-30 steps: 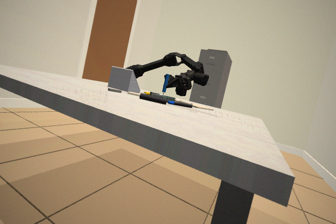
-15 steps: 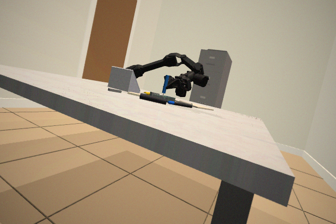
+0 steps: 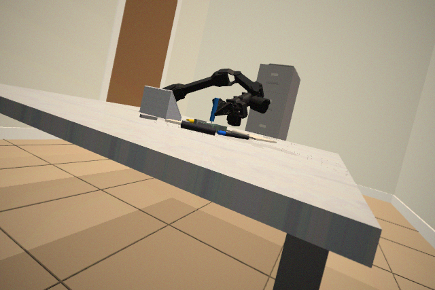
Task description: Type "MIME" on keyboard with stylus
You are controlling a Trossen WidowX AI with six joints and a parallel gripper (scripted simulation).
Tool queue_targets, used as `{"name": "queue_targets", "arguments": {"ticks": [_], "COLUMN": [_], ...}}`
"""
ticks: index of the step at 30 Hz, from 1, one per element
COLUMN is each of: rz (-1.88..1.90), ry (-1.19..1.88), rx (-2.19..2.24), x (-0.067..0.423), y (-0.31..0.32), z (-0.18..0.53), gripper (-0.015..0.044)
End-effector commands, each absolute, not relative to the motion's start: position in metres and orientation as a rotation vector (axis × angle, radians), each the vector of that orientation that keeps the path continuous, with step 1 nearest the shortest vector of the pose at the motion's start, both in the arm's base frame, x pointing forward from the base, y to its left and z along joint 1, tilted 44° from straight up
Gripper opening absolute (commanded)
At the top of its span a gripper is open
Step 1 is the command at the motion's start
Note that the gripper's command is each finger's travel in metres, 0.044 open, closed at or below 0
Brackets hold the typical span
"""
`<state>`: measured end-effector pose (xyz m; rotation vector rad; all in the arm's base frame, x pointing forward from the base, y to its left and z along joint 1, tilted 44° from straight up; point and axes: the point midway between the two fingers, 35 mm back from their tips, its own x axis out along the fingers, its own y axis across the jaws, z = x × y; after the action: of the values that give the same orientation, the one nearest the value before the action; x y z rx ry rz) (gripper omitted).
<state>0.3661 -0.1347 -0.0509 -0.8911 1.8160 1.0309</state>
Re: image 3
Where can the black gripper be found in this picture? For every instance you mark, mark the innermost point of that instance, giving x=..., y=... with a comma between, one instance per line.
x=232, y=106

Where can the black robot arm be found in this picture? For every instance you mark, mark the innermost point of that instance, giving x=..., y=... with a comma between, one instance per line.
x=254, y=96

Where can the blue stylus with grey tip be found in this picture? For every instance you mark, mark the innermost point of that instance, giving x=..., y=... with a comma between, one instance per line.
x=214, y=108

